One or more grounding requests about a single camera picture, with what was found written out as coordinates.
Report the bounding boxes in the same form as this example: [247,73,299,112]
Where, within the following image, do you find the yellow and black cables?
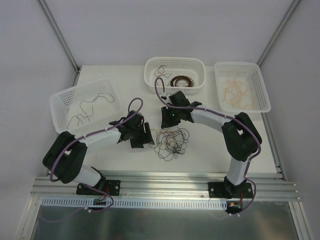
[149,126,191,162]

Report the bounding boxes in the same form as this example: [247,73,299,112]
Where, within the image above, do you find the dark brown thin cable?
[153,64,173,87]

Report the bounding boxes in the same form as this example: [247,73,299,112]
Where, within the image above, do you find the yellow thin cable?
[222,69,258,111]
[224,68,257,111]
[219,72,241,108]

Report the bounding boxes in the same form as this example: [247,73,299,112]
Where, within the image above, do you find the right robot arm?
[157,91,262,199]

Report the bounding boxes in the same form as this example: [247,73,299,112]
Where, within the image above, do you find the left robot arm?
[42,110,154,195]

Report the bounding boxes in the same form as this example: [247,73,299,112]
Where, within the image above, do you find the white perforated basket middle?
[143,57,207,94]

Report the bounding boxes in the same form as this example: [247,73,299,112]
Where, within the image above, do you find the white perforated basket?
[49,77,123,135]
[143,57,207,94]
[214,61,272,114]

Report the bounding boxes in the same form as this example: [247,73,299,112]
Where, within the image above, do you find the white perforated basket left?
[49,77,123,135]

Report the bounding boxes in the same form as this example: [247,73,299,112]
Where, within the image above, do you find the white perforated basket right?
[214,61,272,114]

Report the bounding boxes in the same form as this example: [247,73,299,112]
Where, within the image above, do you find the brown coiled cable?
[170,76,195,88]

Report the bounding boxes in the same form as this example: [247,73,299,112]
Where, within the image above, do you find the dark loose cable left basket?
[67,92,115,130]

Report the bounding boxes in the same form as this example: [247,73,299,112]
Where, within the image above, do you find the white slotted cable duct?
[41,197,227,211]

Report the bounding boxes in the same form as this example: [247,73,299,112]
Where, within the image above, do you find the aluminium mounting rail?
[31,171,301,202]

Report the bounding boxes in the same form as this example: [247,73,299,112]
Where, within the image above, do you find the aluminium frame post left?
[37,0,80,73]

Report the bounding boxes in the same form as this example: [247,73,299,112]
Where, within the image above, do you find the aluminium frame post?
[256,0,303,68]
[37,0,80,73]

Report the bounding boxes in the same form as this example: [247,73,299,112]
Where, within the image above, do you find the aluminium frame post right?
[256,0,303,68]

